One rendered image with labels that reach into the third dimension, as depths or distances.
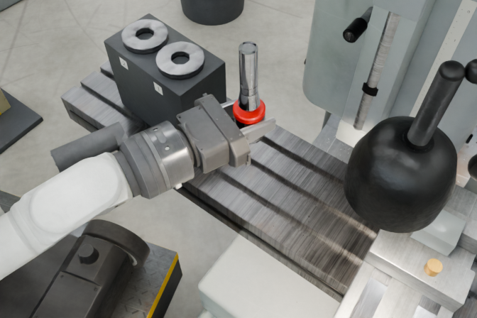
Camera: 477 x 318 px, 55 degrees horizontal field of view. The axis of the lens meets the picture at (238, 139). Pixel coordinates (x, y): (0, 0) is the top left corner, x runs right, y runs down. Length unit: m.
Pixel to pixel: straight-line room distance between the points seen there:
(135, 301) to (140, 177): 0.89
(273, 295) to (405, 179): 0.64
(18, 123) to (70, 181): 1.90
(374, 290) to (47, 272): 0.88
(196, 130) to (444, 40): 0.33
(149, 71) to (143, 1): 2.17
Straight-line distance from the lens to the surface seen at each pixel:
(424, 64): 0.47
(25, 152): 2.37
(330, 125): 1.10
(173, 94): 0.84
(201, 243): 1.93
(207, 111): 0.65
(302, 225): 0.90
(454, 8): 0.43
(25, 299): 1.36
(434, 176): 0.31
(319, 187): 0.94
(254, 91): 0.62
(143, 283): 1.47
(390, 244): 0.78
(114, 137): 0.62
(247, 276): 0.93
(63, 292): 1.31
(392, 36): 0.42
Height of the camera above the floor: 1.75
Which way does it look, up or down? 53 degrees down
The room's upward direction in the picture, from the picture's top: straight up
